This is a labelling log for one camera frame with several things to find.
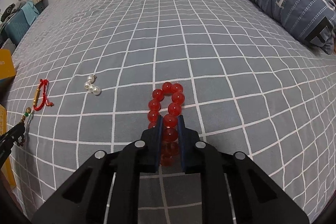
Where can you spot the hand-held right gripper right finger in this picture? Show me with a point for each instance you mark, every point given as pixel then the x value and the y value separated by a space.
pixel 181 142

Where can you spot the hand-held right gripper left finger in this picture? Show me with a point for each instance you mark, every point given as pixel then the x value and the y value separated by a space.
pixel 158 140

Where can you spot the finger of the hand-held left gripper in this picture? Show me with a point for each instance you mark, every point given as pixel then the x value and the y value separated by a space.
pixel 6 151
pixel 15 130

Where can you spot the blue and yellow box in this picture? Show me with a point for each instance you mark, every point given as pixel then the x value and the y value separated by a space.
pixel 6 161

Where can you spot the white pearl beads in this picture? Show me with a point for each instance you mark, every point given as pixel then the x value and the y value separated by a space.
pixel 90 87

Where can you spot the yellow box lid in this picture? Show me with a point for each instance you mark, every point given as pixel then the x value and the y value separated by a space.
pixel 6 64

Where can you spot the black camera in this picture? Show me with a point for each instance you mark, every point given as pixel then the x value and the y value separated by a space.
pixel 9 10

